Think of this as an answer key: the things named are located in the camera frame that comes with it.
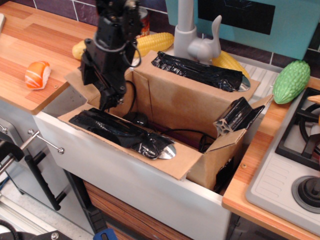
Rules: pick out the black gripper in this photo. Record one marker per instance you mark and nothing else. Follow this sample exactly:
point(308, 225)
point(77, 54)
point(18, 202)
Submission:
point(106, 66)

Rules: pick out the brown cardboard box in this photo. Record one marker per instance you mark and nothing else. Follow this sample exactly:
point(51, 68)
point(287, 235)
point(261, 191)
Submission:
point(172, 102)

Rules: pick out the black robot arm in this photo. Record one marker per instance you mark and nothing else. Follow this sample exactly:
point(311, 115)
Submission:
point(118, 23)

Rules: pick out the yellow toy potato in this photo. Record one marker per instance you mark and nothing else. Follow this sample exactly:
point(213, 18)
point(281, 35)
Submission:
point(78, 50)

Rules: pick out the salmon sushi toy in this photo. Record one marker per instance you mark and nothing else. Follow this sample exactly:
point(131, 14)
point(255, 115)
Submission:
point(37, 75)

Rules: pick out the yellow toy corn left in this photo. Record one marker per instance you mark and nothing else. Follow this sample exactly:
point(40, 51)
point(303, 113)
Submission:
point(154, 42)

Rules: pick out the yellow toy corn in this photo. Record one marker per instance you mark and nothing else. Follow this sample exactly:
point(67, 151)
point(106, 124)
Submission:
point(226, 61)
point(154, 42)

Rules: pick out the black taped spoon front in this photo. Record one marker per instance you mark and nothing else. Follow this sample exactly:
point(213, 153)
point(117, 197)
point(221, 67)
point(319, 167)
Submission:
point(125, 134)

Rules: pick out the black taped spoon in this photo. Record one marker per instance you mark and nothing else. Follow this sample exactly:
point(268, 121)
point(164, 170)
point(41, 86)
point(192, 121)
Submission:
point(125, 134)
point(228, 80)

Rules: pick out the orange soup can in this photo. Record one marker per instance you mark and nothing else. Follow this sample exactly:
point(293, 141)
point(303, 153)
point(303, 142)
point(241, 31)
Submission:
point(145, 19)

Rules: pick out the grey toy faucet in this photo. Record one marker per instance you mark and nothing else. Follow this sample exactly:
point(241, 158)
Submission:
point(187, 44)

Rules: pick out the black clamp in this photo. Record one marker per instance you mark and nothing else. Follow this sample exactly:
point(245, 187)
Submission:
point(9, 150)

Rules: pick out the yellow toy corn right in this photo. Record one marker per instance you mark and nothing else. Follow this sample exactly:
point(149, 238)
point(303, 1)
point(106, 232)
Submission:
point(226, 61)

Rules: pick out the black taped spoon rear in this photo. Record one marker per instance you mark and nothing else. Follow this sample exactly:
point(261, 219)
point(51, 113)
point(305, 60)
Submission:
point(228, 80)

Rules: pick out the black taped aluminium profile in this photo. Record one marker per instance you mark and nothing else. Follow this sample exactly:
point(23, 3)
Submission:
point(239, 115)

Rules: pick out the white toy sink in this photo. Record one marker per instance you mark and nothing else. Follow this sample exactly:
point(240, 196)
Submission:
point(185, 207)

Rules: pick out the green bitter gourd toy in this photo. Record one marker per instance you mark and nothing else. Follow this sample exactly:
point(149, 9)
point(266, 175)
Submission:
point(291, 82)

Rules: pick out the teal toy appliance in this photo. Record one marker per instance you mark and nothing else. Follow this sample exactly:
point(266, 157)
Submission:
point(284, 27)

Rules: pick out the toy stove top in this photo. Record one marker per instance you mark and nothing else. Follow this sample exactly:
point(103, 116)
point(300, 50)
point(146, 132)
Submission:
point(287, 183)

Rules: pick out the black cabinet handle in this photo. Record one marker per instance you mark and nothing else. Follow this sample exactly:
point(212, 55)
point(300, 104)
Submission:
point(32, 163)

